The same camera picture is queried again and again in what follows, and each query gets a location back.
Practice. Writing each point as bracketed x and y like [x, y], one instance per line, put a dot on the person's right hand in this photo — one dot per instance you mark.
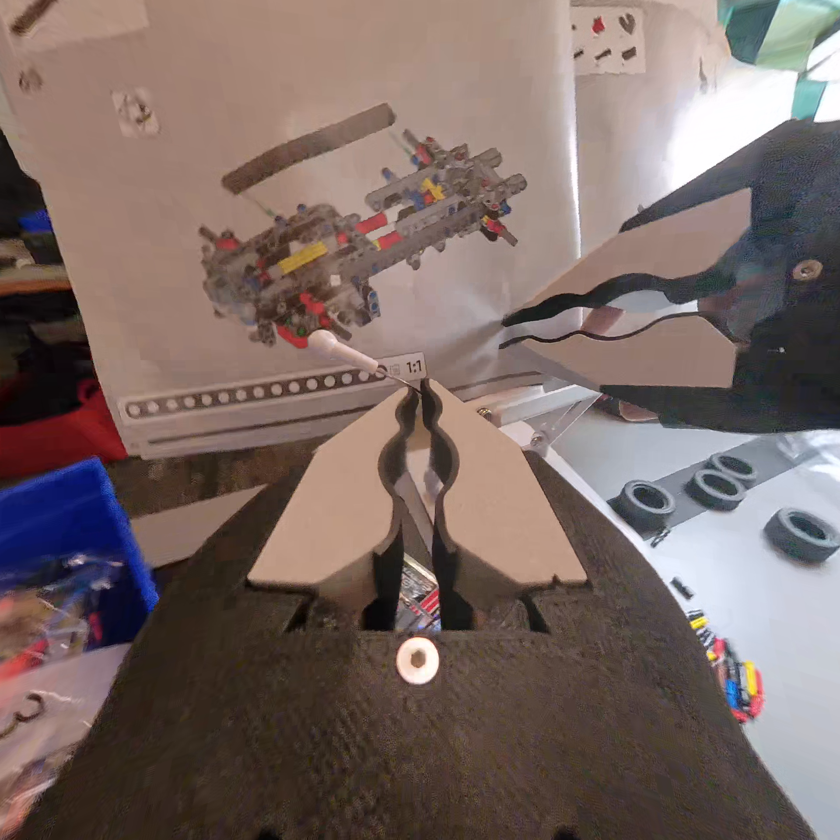
[610, 321]

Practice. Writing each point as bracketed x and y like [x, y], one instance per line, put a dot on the single black lego pin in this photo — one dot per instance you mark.
[659, 537]
[682, 587]

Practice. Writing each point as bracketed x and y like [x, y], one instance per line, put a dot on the white book stand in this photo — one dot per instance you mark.
[325, 341]

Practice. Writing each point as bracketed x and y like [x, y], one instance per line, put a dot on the clear bags of lego pieces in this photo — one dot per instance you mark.
[46, 610]

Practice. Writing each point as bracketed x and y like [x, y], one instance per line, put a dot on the colourful sticker sheet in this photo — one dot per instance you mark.
[420, 590]

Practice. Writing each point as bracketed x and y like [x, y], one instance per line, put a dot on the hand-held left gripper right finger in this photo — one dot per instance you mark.
[505, 518]

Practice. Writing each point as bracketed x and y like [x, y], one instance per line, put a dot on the black rubber lego tire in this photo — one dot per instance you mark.
[751, 469]
[699, 502]
[663, 522]
[781, 548]

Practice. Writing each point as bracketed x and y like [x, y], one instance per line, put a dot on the pile of small lego pins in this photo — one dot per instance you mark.
[735, 682]

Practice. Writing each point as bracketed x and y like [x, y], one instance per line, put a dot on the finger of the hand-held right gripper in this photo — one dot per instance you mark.
[656, 358]
[656, 253]

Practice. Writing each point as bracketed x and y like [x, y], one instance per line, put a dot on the red storage box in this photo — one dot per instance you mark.
[59, 433]

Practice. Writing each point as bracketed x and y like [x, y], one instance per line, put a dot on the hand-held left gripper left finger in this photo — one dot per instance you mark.
[328, 518]

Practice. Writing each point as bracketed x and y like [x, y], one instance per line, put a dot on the lego instruction booklet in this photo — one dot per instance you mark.
[164, 275]

